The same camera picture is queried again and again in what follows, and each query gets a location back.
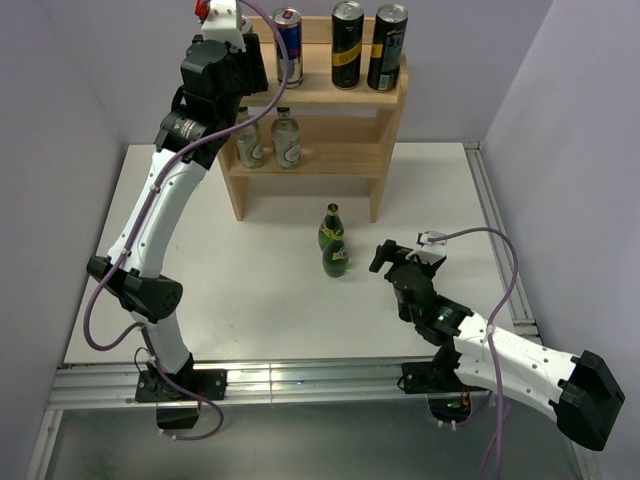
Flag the aluminium side rail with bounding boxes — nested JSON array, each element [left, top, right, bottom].
[[462, 141, 539, 334]]

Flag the wooden two-tier shelf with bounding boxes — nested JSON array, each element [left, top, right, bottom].
[[219, 16, 409, 221]]

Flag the silver blue white can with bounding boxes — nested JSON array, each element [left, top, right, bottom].
[[240, 15, 253, 35]]

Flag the green glass bottle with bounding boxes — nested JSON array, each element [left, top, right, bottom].
[[318, 203, 343, 251], [322, 236, 350, 278]]

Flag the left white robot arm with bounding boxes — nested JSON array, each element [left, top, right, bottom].
[[87, 33, 269, 399]]

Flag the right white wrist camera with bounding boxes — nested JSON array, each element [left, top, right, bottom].
[[405, 231, 447, 264]]

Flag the black can yellow band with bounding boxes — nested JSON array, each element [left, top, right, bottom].
[[331, 1, 364, 89]]

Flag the black can yellow label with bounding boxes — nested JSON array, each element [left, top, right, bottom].
[[367, 4, 409, 92]]

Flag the green glass bottle front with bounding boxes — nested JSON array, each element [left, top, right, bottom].
[[322, 236, 350, 278]]

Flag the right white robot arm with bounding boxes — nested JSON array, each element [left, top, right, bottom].
[[369, 240, 625, 451]]

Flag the purple cable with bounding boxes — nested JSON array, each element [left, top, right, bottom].
[[82, 0, 289, 350], [432, 227, 523, 480]]

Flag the aluminium front rail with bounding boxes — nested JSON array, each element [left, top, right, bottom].
[[46, 358, 407, 410]]

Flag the clear glass bottle front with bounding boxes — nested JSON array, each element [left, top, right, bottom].
[[234, 123, 264, 169]]

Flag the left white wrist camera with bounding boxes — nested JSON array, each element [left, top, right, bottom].
[[194, 0, 246, 52]]

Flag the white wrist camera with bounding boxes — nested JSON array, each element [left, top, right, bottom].
[[405, 231, 447, 264], [194, 0, 246, 52]]

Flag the red blue silver can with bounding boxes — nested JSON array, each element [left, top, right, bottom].
[[272, 7, 303, 88]]

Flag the green glass bottle rear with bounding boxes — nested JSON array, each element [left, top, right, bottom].
[[318, 203, 343, 251]]

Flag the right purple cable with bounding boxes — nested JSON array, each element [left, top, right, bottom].
[[432, 227, 523, 480]]

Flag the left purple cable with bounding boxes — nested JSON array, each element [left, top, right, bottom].
[[82, 0, 289, 350]]

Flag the clear glass bottle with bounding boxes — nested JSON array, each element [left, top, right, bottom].
[[234, 123, 264, 169], [271, 107, 301, 169]]

